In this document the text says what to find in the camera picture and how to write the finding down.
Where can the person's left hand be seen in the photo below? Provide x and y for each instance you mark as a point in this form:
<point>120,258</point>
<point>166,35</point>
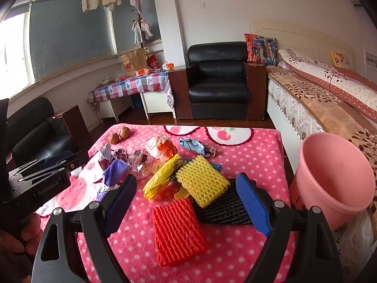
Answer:
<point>17,237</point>

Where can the checkered tablecloth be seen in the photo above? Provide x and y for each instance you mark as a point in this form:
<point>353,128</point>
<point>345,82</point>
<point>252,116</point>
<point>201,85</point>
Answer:
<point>132,85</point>

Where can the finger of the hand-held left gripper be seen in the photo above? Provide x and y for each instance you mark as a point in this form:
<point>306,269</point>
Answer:
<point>64,157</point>
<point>44,174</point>

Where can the clear plastic packet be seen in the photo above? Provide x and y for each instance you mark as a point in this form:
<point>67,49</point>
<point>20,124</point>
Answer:
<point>138,159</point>

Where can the bed with patterned quilt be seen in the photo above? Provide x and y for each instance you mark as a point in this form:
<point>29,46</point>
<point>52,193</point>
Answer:
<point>324,106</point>

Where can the foil wrapper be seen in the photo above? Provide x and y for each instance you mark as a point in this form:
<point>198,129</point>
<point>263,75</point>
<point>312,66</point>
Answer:
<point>107,153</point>

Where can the walnut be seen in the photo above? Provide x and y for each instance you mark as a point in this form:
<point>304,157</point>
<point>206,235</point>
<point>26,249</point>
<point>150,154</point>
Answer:
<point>114,138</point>
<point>124,132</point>

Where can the white table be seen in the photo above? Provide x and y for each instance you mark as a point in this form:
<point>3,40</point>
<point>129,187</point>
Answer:
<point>156,103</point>

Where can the colourful printed pillow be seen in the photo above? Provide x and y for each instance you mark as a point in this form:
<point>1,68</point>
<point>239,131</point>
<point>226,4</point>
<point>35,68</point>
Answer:
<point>260,50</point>

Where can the black leather sofa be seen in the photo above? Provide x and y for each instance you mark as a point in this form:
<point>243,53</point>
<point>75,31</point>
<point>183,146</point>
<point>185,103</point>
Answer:
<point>35,126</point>

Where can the orange box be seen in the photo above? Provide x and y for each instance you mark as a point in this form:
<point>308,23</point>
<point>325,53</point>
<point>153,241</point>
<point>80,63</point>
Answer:
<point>143,71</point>
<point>170,65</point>

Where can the yellow foam fruit net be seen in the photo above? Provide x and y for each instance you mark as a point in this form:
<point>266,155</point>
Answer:
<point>200,182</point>

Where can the cream bed headboard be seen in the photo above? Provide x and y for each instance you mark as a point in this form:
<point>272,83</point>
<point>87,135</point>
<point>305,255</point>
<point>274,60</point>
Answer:
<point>303,39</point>

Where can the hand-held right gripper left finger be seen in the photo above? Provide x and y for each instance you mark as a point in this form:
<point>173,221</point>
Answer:
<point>117,209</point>

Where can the pink hanging cloth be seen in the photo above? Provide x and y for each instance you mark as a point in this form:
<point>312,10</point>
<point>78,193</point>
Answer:
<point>136,1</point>

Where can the white hanging garment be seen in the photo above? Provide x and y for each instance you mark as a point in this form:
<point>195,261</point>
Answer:
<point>140,31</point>

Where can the white quilted mattress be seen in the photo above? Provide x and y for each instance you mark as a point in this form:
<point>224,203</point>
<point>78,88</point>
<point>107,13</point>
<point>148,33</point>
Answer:
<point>288,106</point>

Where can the yellow plastic wrapper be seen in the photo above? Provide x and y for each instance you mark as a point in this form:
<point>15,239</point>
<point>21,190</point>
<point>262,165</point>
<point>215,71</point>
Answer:
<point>160,179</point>

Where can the yellow fruit peel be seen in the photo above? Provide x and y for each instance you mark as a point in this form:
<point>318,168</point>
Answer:
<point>180,194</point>

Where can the pink plastic bucket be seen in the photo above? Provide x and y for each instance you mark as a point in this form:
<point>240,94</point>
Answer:
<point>324,177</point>

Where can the black foam fruit net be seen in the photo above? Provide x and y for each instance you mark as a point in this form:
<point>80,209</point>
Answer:
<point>218,209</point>

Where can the red foam fruit net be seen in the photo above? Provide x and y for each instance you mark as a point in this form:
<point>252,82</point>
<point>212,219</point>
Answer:
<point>176,233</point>

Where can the grey window blind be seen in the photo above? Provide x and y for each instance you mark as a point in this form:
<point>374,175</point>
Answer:
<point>129,20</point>
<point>70,38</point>

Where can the black leather armchair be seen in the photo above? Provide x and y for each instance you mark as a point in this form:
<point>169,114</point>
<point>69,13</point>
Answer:
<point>218,79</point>

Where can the yellow cushion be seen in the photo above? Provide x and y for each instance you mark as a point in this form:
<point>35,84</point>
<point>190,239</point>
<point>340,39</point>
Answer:
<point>339,59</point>

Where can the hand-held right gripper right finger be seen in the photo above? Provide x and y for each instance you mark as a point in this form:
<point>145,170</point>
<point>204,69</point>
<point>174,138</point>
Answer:
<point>253,203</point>

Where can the wooden coat rack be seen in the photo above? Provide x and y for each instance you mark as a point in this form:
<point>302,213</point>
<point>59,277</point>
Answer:
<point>143,35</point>

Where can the orange and white paper wrapper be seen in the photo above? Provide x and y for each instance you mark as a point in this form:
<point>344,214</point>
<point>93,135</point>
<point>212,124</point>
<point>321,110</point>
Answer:
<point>159,147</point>

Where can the blue and white patterned wrapper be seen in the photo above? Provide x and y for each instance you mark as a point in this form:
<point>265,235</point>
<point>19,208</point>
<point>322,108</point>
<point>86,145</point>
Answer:
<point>191,144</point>

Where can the pink polka dot blanket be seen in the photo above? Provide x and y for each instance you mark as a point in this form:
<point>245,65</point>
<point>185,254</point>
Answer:
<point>229,250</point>

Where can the patterned hanging cloth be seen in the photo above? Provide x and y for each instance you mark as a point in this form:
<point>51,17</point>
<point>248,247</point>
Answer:
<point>170,94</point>

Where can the brown wooden side cabinet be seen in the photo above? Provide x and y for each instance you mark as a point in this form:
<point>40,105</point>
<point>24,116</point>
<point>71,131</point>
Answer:
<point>179,91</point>
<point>256,91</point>
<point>76,123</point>

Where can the rolled pink floral quilt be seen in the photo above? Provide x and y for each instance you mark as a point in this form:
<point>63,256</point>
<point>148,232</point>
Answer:
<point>338,79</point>

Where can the red shopping bag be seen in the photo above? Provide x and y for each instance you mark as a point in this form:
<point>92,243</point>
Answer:
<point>152,62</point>

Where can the brown paper bag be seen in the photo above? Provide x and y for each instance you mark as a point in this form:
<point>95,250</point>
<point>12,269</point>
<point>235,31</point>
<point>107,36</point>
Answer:
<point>134,62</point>

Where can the white wardrobe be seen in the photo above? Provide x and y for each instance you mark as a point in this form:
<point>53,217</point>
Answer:
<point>368,41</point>

